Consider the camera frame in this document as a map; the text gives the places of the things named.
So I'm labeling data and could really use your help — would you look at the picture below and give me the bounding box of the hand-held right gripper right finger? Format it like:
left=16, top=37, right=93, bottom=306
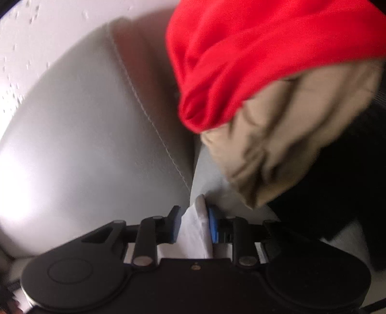
left=207, top=205, right=305, bottom=268

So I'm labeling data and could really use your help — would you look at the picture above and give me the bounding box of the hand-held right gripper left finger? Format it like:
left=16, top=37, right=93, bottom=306
left=69, top=205, right=181, bottom=268

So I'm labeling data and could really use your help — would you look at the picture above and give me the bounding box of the white t-shirt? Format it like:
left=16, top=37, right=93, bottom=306
left=124, top=195, right=269, bottom=264

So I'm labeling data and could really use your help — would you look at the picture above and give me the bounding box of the tan folded garment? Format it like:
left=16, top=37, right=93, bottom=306
left=200, top=59, right=383, bottom=209

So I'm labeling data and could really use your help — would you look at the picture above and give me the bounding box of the grey sofa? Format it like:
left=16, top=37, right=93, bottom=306
left=0, top=16, right=200, bottom=272

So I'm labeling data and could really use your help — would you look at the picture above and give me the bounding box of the black folded garment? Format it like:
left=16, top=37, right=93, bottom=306
left=267, top=91, right=386, bottom=272

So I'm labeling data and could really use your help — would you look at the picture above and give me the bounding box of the red folded garment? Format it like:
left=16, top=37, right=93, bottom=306
left=165, top=0, right=386, bottom=135

